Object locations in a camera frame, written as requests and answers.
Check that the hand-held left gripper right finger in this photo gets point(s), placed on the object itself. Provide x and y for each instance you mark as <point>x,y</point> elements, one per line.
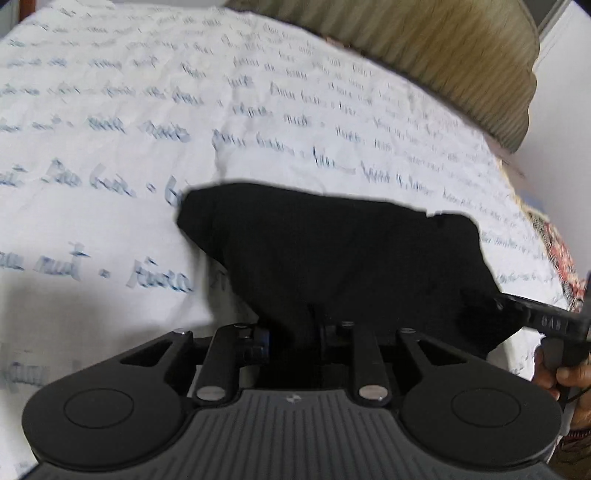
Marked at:
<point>364,360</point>

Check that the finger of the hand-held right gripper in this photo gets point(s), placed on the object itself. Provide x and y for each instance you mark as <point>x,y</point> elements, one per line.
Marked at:
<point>515,308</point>

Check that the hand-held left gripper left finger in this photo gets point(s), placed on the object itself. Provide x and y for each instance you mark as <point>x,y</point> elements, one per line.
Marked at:
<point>264,342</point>

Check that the black pants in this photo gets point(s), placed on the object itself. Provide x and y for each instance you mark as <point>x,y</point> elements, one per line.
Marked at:
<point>346,254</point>

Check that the person's right forearm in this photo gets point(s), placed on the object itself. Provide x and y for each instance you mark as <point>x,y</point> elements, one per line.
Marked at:
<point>577,443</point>

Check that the person's right hand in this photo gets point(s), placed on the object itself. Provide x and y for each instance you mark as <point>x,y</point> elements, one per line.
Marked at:
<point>575,378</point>

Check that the red floral cloth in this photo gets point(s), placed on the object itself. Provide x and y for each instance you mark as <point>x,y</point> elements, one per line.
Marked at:
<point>559,258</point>

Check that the white printed bedsheet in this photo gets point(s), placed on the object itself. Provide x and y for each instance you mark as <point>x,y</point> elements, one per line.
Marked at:
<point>138,138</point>

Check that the olive ribbed pillow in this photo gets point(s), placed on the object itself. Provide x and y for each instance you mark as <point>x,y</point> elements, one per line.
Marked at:
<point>438,55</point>

